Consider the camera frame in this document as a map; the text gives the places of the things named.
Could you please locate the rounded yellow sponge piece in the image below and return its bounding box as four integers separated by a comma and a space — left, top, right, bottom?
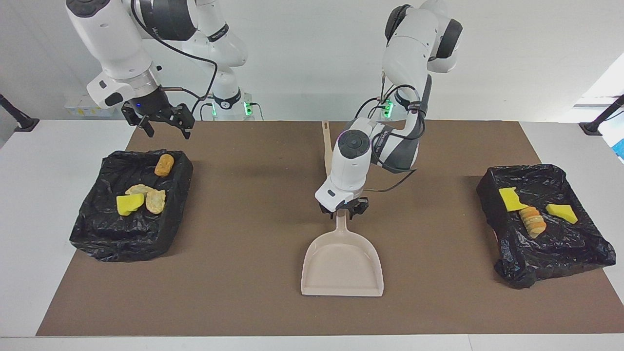
116, 194, 145, 216

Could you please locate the beige hand brush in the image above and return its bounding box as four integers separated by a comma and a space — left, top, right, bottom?
321, 120, 335, 177

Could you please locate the notched yellow sponge piece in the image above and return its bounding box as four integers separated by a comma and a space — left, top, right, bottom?
498, 187, 529, 213

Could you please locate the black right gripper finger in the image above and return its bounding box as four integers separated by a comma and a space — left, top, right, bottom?
167, 103, 196, 141
120, 103, 156, 138

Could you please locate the black base cable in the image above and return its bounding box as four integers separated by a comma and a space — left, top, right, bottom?
356, 96, 390, 121
194, 97, 216, 121

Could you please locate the black bag lined bin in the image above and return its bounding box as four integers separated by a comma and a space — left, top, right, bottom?
476, 163, 617, 290
69, 149, 194, 263

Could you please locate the beige plastic dustpan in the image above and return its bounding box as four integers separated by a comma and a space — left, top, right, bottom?
300, 209, 385, 298

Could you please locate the white box stack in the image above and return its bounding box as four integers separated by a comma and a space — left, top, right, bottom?
63, 93, 122, 117

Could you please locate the black right base cable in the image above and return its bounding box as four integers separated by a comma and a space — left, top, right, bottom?
194, 97, 216, 121

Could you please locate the brown bread roll toy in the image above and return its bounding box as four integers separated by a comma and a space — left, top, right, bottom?
154, 154, 175, 177

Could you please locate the brown table mat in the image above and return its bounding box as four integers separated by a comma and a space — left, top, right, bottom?
36, 120, 624, 337

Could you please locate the orange striped croissant toy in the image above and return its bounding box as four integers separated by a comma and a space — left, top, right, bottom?
145, 189, 167, 215

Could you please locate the black left base cable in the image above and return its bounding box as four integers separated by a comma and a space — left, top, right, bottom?
356, 96, 390, 121

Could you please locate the yellow green sponge piece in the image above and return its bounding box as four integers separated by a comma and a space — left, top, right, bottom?
545, 203, 579, 225

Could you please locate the dark left arm cable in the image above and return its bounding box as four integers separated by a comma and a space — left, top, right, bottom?
356, 70, 430, 193

